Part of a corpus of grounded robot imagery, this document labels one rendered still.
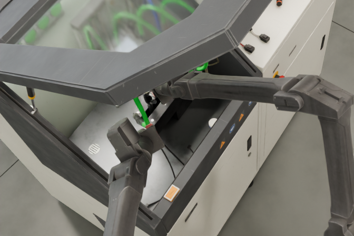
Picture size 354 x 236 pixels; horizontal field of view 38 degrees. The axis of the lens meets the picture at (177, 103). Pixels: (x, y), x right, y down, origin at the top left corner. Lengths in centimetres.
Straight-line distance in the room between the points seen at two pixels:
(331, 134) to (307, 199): 156
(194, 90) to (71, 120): 74
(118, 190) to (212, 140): 72
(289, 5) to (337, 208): 101
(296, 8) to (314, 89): 95
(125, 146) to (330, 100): 47
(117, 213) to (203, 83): 45
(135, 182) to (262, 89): 37
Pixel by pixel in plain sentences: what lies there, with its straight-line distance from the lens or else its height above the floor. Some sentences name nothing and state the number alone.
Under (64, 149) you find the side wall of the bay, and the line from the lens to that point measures 157.
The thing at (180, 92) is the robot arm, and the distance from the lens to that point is 141.
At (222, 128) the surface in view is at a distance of 181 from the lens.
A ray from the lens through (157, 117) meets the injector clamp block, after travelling 182.
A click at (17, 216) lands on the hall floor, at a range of 294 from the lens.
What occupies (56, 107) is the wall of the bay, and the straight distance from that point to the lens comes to 189.
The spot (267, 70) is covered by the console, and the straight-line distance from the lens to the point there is 197.
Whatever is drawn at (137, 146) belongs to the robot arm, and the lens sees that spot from 121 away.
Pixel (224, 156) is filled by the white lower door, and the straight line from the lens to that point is 197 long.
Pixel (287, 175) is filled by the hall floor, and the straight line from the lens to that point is 277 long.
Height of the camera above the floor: 254
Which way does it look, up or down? 58 degrees down
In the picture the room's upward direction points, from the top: 13 degrees counter-clockwise
